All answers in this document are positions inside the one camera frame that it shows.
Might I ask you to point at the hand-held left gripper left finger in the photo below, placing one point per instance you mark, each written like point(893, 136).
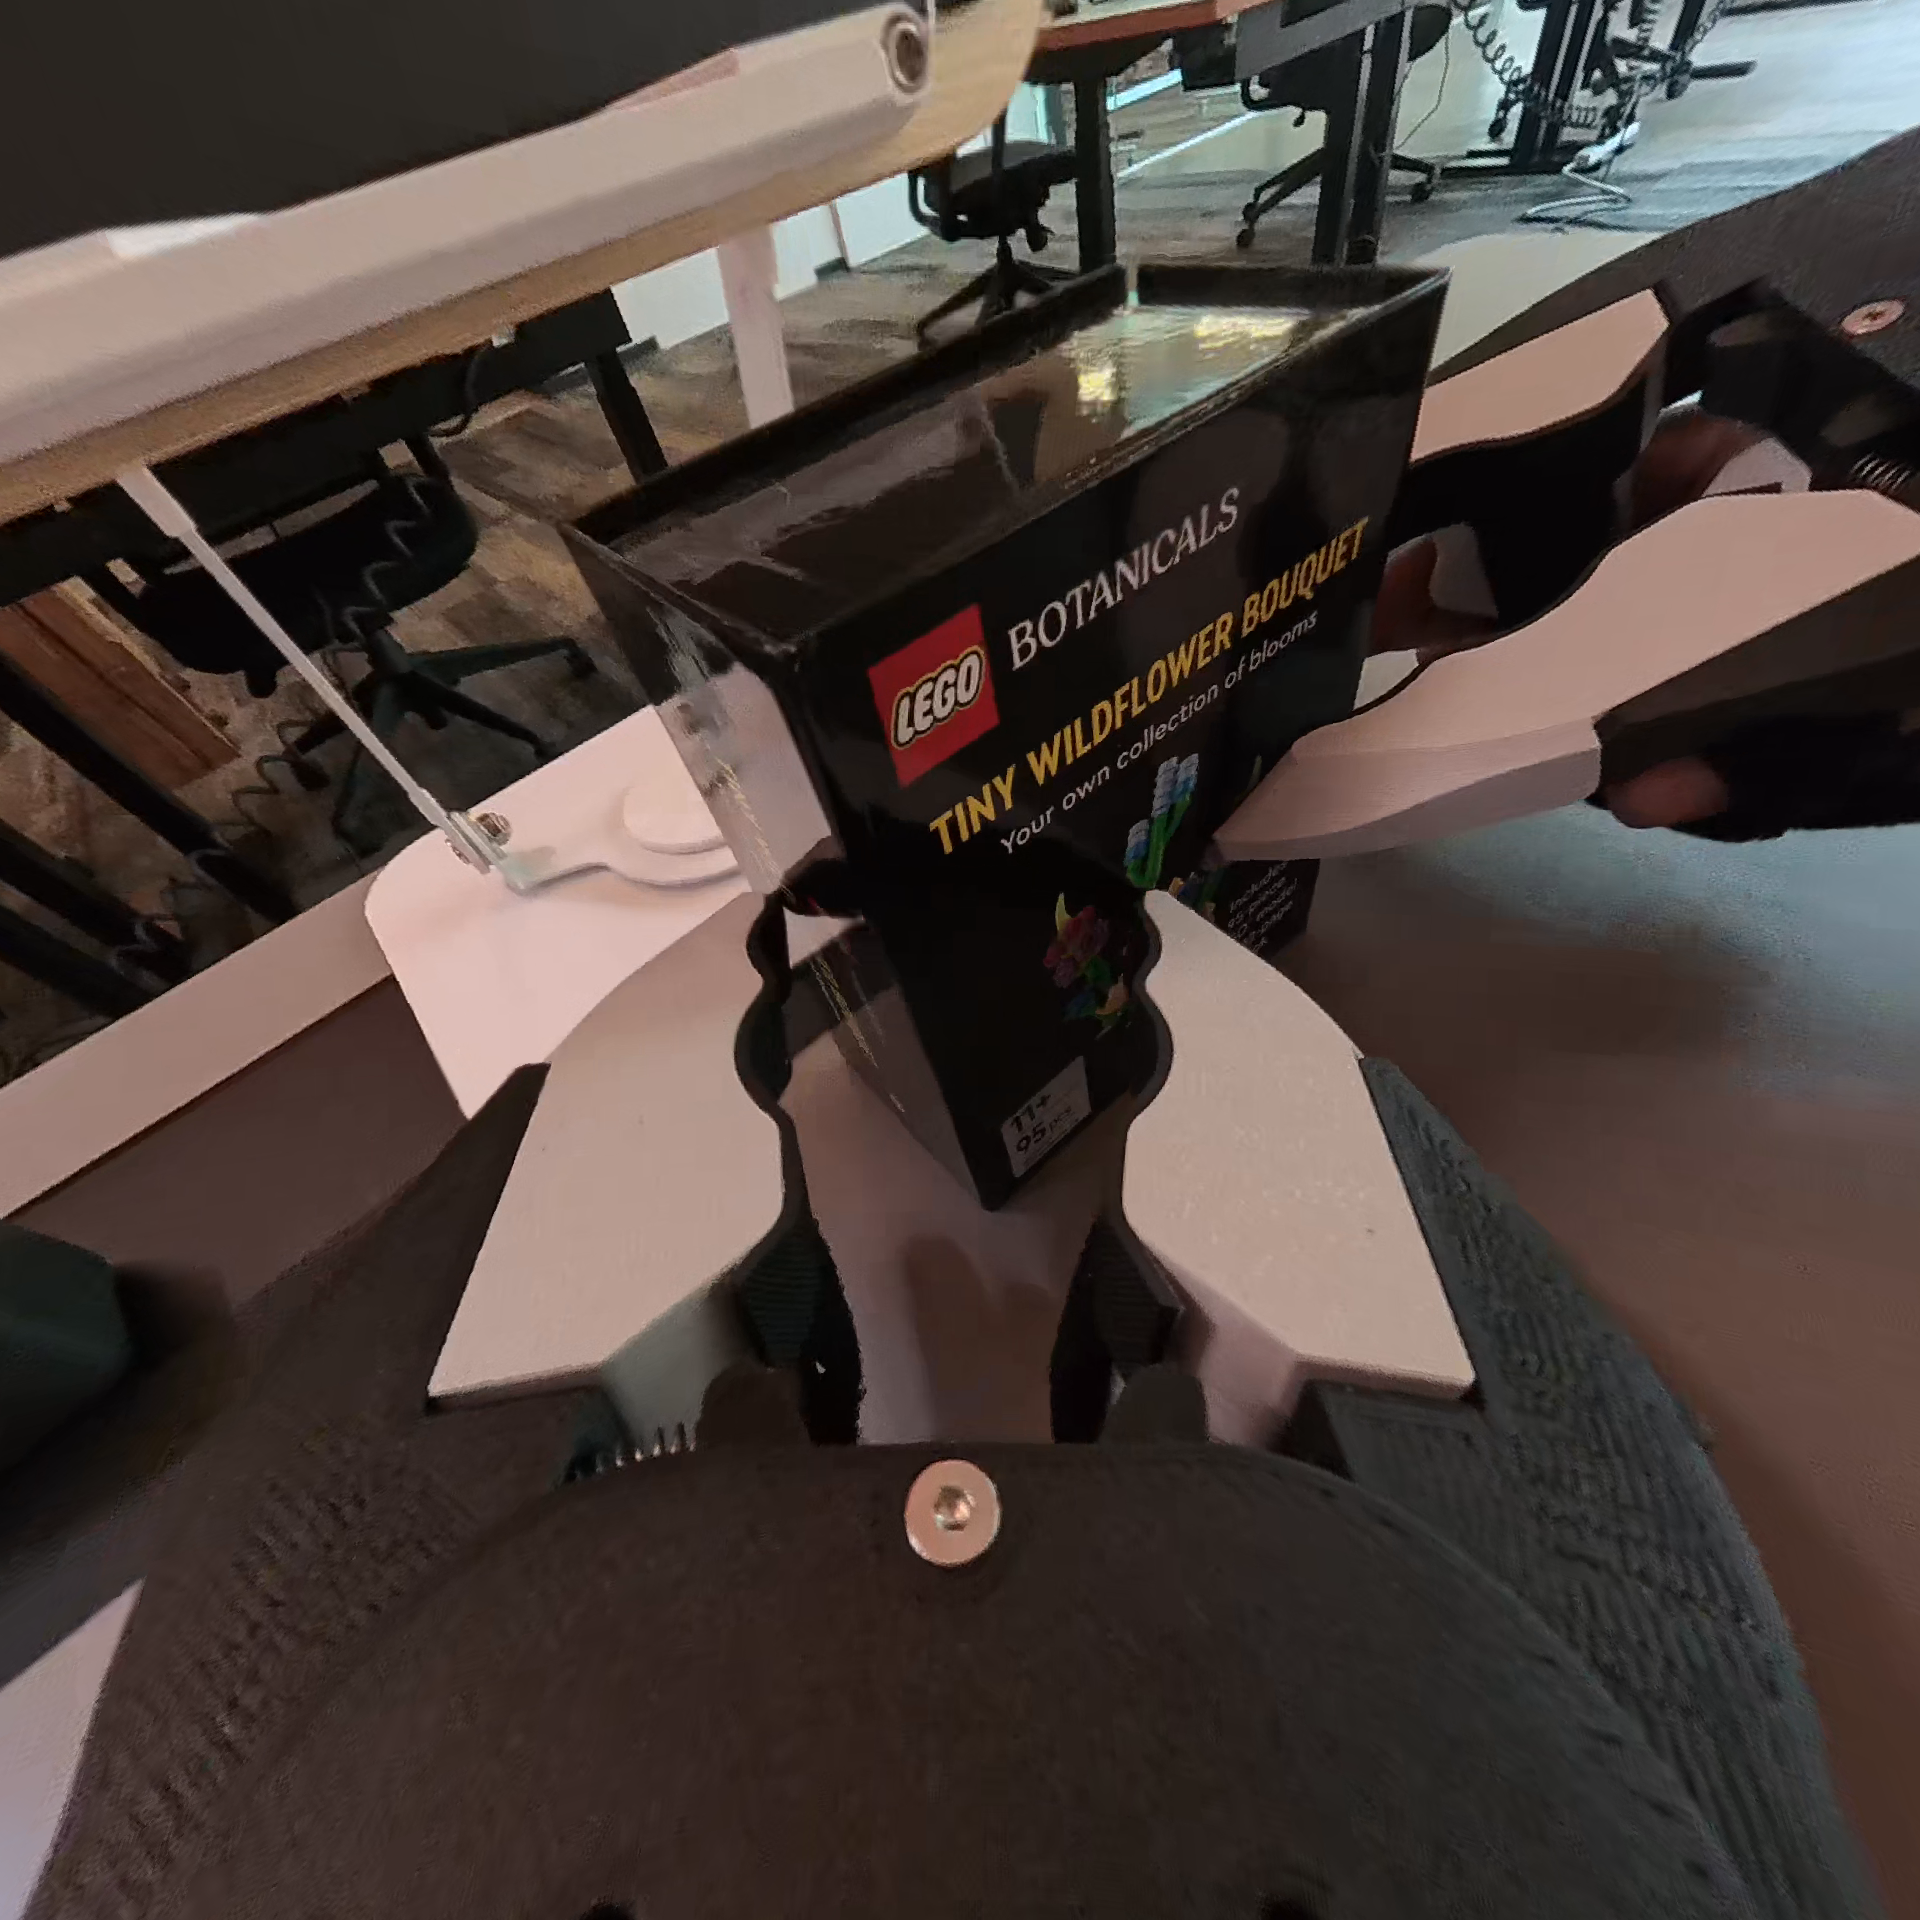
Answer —
point(632, 1200)

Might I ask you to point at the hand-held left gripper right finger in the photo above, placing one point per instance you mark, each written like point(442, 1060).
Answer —
point(1293, 1200)

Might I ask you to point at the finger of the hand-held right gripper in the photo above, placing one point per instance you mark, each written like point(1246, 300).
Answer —
point(1562, 676)
point(1545, 376)

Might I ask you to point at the black glossy cardboard box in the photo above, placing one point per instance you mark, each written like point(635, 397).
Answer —
point(1112, 601)

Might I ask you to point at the grey desk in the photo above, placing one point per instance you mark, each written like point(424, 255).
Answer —
point(1680, 1200)

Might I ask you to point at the person's right hand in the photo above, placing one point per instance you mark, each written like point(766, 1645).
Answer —
point(1816, 780)

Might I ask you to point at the wooden table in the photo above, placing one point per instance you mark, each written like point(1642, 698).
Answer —
point(1200, 31)

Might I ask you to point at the black office chair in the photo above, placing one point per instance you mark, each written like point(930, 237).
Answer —
point(991, 210)
point(331, 585)

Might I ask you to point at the black board on white stand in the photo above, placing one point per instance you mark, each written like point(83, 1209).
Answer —
point(299, 106)

